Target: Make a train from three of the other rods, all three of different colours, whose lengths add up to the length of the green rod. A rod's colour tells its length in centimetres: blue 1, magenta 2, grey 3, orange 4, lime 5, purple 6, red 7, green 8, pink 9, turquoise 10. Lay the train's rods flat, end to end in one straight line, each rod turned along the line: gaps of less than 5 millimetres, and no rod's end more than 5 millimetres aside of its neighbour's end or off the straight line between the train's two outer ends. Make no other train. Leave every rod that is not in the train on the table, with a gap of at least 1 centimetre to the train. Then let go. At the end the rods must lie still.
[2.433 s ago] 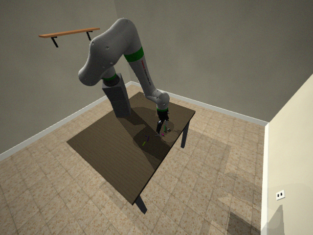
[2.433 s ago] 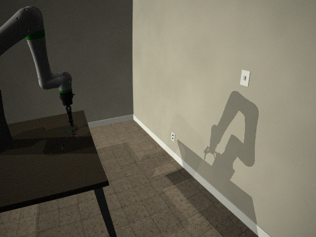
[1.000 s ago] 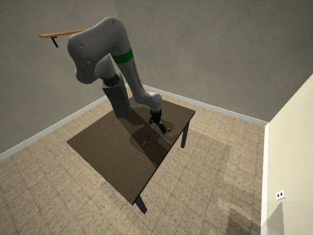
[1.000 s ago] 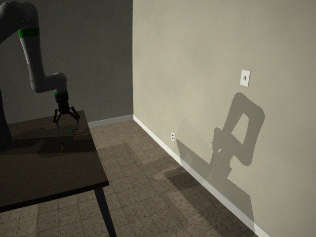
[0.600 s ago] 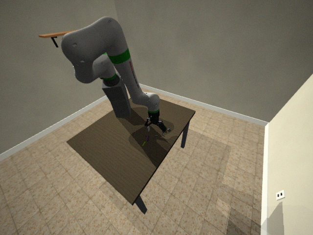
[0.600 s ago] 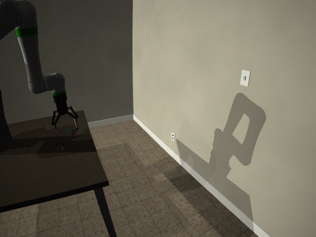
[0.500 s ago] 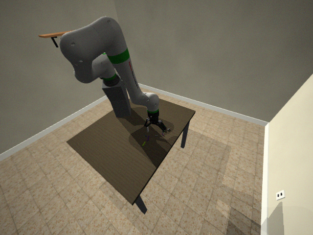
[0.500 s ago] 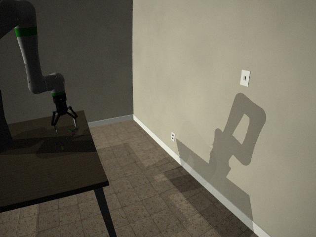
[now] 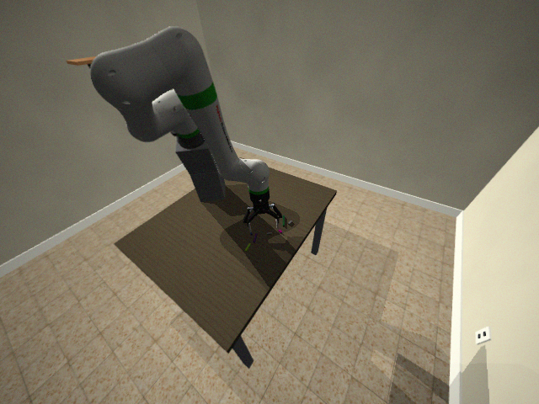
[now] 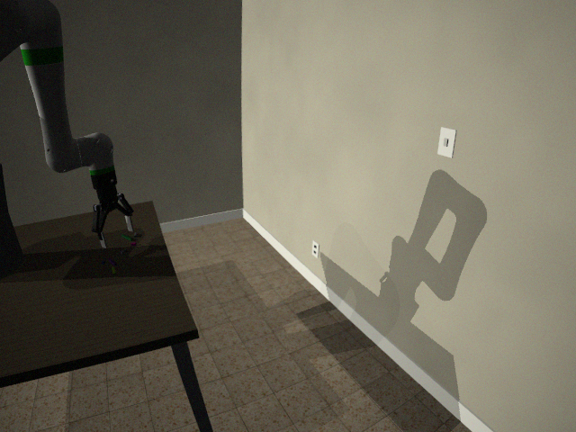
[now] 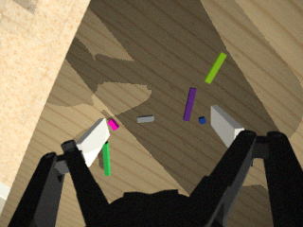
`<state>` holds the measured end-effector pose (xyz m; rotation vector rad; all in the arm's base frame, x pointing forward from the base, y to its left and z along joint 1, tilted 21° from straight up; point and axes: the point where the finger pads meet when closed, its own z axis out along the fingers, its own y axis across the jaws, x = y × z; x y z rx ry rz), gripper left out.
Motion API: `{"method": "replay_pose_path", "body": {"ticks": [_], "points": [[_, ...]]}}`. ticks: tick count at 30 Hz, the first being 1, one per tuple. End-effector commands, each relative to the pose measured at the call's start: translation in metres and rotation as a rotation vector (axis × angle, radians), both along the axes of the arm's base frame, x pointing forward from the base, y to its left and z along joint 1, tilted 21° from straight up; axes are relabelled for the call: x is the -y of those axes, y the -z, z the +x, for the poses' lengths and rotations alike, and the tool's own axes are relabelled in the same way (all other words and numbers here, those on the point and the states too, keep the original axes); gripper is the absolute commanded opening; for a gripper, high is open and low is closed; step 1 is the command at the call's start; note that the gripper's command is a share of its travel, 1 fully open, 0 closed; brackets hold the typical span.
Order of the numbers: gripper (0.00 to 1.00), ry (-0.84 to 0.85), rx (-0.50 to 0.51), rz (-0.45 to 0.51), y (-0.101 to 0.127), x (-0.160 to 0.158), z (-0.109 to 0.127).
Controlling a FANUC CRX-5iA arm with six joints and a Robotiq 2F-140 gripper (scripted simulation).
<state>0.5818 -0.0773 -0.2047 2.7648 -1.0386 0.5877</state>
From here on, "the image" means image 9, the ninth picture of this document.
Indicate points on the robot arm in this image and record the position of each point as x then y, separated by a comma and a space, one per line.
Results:
130, 77

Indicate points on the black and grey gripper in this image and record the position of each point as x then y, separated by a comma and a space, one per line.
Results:
262, 210

